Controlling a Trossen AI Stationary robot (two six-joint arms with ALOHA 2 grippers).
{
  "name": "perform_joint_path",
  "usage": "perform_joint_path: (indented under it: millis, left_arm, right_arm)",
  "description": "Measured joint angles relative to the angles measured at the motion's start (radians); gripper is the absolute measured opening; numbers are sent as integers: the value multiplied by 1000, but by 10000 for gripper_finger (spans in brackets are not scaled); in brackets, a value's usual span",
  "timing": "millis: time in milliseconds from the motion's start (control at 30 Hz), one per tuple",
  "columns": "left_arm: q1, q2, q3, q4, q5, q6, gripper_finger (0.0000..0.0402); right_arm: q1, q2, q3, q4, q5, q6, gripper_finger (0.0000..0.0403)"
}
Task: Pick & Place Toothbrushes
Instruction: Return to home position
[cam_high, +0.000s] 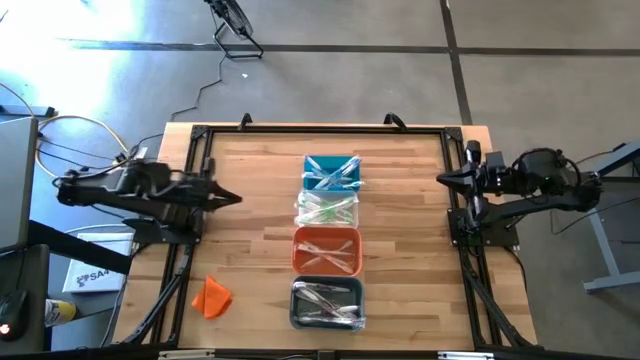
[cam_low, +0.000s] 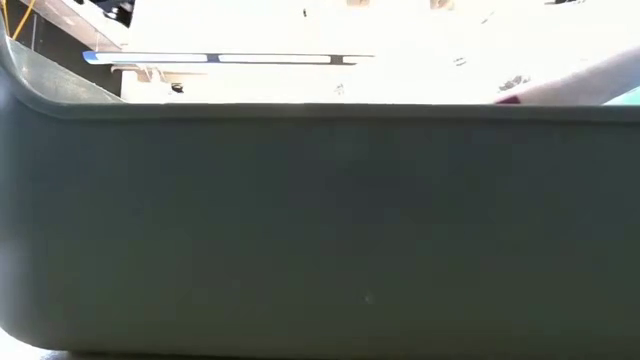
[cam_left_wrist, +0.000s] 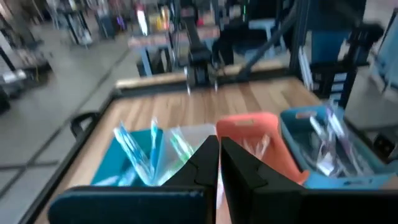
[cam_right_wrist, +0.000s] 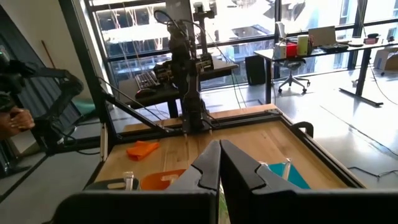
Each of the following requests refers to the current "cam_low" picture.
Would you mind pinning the purple toothbrush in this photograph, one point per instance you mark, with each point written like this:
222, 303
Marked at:
575, 82

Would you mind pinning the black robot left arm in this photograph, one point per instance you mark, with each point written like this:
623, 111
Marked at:
117, 10

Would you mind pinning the dark slate plastic bin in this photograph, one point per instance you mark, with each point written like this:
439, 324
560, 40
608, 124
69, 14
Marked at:
320, 225

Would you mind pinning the black irregular object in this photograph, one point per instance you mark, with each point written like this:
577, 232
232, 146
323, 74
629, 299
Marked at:
514, 82

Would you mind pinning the long segmented horizontal rail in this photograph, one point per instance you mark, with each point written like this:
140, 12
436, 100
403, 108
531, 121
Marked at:
225, 58

